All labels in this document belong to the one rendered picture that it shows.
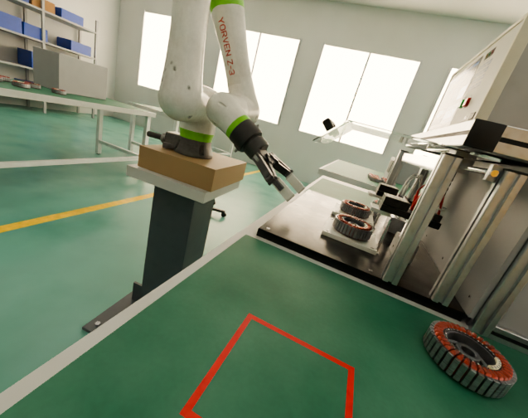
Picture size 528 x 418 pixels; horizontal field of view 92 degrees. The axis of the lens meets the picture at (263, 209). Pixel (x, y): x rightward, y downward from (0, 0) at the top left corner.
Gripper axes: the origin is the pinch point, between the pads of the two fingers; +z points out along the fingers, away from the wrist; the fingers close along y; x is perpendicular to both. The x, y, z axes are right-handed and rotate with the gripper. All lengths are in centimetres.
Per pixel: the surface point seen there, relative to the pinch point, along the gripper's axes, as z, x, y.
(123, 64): -566, -264, -467
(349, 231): 18.5, 5.8, 5.1
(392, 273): 28.2, 10.3, 19.1
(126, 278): -28, -113, -18
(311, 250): 13.9, -0.4, 19.5
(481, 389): 39, 13, 39
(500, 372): 40, 16, 37
